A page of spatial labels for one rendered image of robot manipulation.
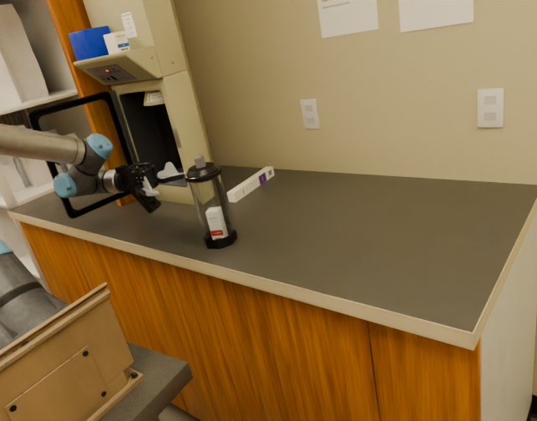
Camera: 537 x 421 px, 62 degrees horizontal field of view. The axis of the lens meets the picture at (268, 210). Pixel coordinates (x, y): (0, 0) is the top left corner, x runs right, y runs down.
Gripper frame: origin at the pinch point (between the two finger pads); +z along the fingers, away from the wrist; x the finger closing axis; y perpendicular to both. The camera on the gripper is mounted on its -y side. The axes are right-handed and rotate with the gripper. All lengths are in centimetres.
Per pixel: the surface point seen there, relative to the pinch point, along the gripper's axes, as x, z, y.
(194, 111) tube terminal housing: 32.8, -9.2, 14.8
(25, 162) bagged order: 53, -137, -6
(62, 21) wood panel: 27, -49, 52
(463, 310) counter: -25, 79, -18
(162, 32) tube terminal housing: 28, -11, 42
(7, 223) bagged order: 48, -167, -40
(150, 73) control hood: 19.8, -13.0, 30.8
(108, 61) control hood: 16.6, -25.3, 37.0
